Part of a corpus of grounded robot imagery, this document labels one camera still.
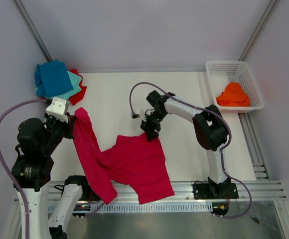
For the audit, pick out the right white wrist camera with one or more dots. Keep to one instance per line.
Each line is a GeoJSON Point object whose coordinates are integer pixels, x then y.
{"type": "Point", "coordinates": [137, 113]}

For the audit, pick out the right black controller board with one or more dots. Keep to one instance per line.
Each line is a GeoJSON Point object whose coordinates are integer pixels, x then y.
{"type": "Point", "coordinates": [219, 209]}

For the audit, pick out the slotted grey cable duct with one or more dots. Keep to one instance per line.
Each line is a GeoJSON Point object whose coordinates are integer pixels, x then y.
{"type": "Point", "coordinates": [128, 208]}

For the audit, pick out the magenta t shirt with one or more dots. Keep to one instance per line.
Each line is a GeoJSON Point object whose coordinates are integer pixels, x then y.
{"type": "Point", "coordinates": [133, 161]}

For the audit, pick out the white plastic basket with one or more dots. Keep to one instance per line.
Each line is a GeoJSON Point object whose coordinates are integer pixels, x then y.
{"type": "Point", "coordinates": [222, 72]}

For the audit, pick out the left black controller board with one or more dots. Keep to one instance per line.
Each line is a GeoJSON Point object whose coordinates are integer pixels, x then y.
{"type": "Point", "coordinates": [81, 210]}

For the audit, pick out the left corner aluminium post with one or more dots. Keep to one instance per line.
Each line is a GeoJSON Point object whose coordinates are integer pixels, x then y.
{"type": "Point", "coordinates": [32, 29]}

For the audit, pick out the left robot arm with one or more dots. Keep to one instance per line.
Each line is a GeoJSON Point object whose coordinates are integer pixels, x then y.
{"type": "Point", "coordinates": [32, 170]}

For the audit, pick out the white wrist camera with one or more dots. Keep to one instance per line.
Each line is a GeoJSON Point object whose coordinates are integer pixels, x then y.
{"type": "Point", "coordinates": [58, 109]}
{"type": "Point", "coordinates": [137, 113]}

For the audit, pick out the orange t shirt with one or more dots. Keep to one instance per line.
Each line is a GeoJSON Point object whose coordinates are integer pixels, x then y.
{"type": "Point", "coordinates": [233, 96]}

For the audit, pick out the right corner aluminium post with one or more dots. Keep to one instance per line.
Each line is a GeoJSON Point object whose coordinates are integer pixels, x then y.
{"type": "Point", "coordinates": [259, 28]}

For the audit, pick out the blue folded t shirt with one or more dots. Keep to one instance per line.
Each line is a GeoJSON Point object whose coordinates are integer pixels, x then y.
{"type": "Point", "coordinates": [49, 77]}

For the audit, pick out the aluminium front rail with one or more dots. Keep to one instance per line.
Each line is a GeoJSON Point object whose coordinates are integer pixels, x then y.
{"type": "Point", "coordinates": [183, 192]}

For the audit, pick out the red folded t shirt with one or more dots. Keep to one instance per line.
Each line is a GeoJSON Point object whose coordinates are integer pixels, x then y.
{"type": "Point", "coordinates": [74, 99]}

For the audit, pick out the black controller board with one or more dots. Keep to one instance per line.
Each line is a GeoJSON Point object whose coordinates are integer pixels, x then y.
{"type": "Point", "coordinates": [219, 209]}
{"type": "Point", "coordinates": [81, 210]}

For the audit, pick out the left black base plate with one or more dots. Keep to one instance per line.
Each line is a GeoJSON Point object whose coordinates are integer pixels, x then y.
{"type": "Point", "coordinates": [89, 195]}

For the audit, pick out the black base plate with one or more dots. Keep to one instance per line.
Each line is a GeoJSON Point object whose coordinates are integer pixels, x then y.
{"type": "Point", "coordinates": [89, 195]}
{"type": "Point", "coordinates": [201, 191]}

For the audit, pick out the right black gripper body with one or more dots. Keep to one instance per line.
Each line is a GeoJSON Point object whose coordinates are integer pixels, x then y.
{"type": "Point", "coordinates": [153, 120]}

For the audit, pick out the teal folded t shirt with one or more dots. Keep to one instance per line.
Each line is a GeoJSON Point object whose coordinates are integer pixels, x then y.
{"type": "Point", "coordinates": [71, 86]}

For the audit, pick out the aluminium rail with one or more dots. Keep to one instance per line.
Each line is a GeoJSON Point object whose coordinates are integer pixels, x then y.
{"type": "Point", "coordinates": [183, 192]}
{"type": "Point", "coordinates": [254, 149]}

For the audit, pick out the right side aluminium rail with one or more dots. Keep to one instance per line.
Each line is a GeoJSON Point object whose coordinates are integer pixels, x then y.
{"type": "Point", "coordinates": [254, 149]}

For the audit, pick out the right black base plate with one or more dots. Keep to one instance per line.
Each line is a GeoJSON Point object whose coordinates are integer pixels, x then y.
{"type": "Point", "coordinates": [201, 191]}

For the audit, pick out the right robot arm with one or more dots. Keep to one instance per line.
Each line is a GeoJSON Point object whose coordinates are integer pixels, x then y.
{"type": "Point", "coordinates": [210, 130]}

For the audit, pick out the corner aluminium post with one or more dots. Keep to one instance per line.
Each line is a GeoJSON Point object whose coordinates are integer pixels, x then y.
{"type": "Point", "coordinates": [32, 29]}
{"type": "Point", "coordinates": [259, 28]}

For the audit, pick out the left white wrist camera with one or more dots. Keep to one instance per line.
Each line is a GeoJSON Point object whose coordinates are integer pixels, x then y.
{"type": "Point", "coordinates": [58, 109]}

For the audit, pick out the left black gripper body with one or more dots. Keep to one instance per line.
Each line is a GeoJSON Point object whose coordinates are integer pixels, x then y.
{"type": "Point", "coordinates": [58, 129]}

